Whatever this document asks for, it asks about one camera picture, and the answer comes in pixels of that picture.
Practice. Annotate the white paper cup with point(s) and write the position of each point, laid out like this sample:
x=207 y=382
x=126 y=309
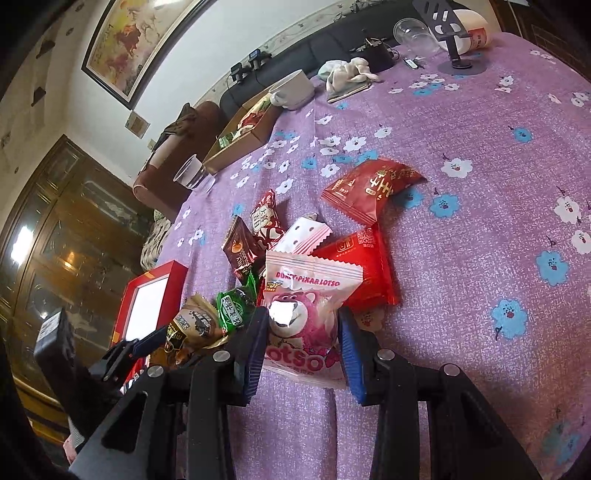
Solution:
x=475 y=27

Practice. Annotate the framed painting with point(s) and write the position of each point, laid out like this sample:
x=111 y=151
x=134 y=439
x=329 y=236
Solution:
x=134 y=46

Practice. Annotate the flat red square snack packet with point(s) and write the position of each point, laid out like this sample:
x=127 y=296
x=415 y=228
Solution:
x=364 y=272

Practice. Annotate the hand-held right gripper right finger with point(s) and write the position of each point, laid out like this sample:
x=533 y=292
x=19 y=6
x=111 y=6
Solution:
x=352 y=364

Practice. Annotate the grey phone stand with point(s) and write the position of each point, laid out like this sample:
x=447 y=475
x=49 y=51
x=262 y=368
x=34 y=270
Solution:
x=455 y=46

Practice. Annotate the purple floral tablecloth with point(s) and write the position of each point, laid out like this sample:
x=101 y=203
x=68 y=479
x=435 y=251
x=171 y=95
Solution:
x=461 y=230

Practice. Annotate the red white snack packet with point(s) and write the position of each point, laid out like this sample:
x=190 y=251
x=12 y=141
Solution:
x=265 y=221

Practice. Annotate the black device on sofa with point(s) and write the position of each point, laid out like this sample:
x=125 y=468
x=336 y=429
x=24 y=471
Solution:
x=249 y=64

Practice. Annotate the small white stick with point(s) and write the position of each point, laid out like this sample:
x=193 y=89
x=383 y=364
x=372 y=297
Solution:
x=411 y=63

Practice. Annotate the white plush cloth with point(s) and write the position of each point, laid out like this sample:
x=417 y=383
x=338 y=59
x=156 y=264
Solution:
x=346 y=74

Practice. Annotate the clear plastic cup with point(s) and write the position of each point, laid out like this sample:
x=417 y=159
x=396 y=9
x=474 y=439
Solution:
x=190 y=173

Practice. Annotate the white ceramic mug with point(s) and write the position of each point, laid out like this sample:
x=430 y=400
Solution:
x=295 y=90

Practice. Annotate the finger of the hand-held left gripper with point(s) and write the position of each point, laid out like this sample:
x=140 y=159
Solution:
x=150 y=339

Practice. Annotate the green snack packet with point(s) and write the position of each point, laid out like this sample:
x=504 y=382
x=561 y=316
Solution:
x=235 y=307

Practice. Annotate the dark wooden cabinet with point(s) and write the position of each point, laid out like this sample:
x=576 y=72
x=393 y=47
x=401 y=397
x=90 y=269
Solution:
x=60 y=230

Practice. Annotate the cardboard box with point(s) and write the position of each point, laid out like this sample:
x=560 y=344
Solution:
x=242 y=136

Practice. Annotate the brown armchair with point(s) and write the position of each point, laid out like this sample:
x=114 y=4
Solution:
x=184 y=147

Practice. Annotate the notebook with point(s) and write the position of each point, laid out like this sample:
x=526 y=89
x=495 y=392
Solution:
x=348 y=94

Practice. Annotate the dark brown snack packet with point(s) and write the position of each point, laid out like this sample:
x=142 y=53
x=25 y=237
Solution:
x=240 y=251

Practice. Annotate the patterned cushion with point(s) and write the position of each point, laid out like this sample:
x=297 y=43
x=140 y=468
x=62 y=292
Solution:
x=154 y=242

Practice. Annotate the red gift box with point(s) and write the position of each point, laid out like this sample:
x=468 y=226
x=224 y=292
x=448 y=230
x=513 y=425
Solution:
x=145 y=304

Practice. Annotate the puffy red snack packet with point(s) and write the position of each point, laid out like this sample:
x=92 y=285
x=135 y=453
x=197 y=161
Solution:
x=371 y=187

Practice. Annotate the black sofa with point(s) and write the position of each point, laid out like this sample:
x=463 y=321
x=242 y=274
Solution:
x=300 y=55

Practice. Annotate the pink bear snack packet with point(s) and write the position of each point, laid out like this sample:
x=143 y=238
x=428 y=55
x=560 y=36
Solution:
x=307 y=286

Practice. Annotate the beige brown snack packet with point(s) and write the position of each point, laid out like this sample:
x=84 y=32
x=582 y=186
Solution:
x=196 y=323

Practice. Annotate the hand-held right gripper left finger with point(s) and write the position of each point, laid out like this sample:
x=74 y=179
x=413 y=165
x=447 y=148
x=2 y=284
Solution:
x=251 y=364

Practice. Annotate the black bag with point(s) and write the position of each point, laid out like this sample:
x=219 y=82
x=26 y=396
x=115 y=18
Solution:
x=378 y=55

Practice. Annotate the pink striped snack packet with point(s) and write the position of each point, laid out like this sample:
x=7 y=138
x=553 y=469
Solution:
x=302 y=237

